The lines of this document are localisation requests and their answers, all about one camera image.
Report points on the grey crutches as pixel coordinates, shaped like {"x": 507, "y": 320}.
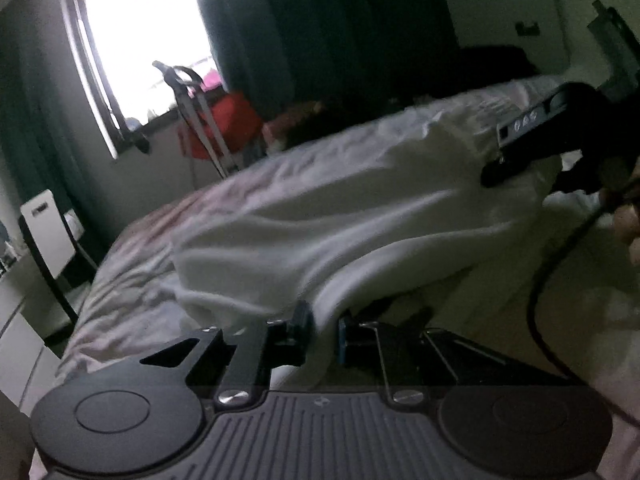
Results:
{"x": 192, "y": 105}

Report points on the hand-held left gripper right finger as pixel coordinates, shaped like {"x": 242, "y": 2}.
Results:
{"x": 345, "y": 342}

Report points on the white drawer cabinet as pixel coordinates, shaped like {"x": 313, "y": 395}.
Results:
{"x": 20, "y": 330}

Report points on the bright window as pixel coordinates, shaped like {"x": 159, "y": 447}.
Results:
{"x": 140, "y": 35}

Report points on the person's right hand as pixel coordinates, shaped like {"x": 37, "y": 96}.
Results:
{"x": 626, "y": 222}

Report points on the dark green curtain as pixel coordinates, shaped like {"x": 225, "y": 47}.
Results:
{"x": 325, "y": 30}

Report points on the pale pink bed sheet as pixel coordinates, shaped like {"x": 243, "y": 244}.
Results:
{"x": 150, "y": 260}

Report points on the brown plush toy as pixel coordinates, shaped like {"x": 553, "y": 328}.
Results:
{"x": 295, "y": 122}

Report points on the red bag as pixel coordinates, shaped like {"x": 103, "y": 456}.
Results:
{"x": 235, "y": 120}

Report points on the white pants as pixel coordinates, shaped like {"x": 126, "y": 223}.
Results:
{"x": 360, "y": 210}

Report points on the white chair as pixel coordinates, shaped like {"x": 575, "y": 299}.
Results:
{"x": 50, "y": 240}

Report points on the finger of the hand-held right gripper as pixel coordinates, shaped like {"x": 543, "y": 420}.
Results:
{"x": 502, "y": 171}

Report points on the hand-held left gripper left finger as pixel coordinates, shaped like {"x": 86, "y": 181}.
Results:
{"x": 301, "y": 332}

